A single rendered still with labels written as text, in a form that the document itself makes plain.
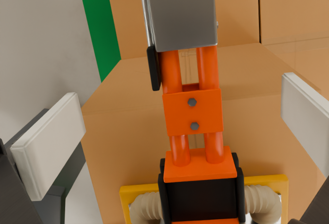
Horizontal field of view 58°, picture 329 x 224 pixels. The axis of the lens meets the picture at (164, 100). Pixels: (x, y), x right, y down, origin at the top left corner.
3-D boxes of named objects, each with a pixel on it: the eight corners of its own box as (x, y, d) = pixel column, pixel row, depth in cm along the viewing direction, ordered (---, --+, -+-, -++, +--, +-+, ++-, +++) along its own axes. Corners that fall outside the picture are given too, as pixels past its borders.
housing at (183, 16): (216, 37, 33) (221, 45, 29) (156, 45, 34) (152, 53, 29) (212, -31, 31) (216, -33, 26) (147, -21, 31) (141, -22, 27)
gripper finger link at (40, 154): (42, 202, 14) (27, 203, 14) (86, 132, 20) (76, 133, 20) (23, 145, 13) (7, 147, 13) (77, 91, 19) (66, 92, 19)
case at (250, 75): (263, 212, 104) (309, 339, 67) (151, 219, 108) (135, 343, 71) (259, 41, 83) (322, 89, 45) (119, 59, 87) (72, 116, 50)
